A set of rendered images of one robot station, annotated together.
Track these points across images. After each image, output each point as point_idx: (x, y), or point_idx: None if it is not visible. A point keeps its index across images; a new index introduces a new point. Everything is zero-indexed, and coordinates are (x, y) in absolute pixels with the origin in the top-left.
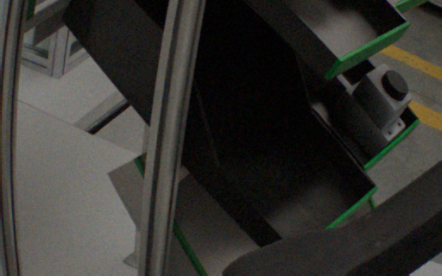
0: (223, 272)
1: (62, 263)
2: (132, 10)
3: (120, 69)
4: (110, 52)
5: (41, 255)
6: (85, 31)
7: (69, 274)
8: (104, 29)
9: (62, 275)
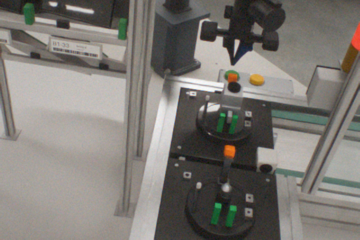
0: None
1: (4, 222)
2: None
3: (127, 17)
4: (125, 15)
5: (3, 235)
6: (118, 20)
7: (15, 215)
8: (123, 9)
9: (18, 218)
